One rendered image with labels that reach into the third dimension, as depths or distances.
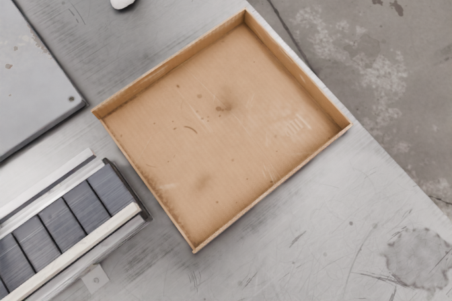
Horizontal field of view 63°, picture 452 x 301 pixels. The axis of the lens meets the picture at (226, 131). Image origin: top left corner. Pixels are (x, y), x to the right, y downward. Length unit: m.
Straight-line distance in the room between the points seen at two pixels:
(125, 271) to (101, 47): 0.36
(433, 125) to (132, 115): 1.33
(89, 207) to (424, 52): 1.56
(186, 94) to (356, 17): 1.28
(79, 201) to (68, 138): 0.13
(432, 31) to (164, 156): 1.51
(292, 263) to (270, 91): 0.27
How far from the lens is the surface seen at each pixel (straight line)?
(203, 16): 0.68
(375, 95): 1.64
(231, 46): 0.65
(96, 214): 0.54
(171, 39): 0.66
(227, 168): 0.57
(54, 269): 0.52
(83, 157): 0.47
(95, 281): 0.59
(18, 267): 0.58
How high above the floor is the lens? 1.39
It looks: 73 degrees down
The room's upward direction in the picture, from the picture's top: 4 degrees clockwise
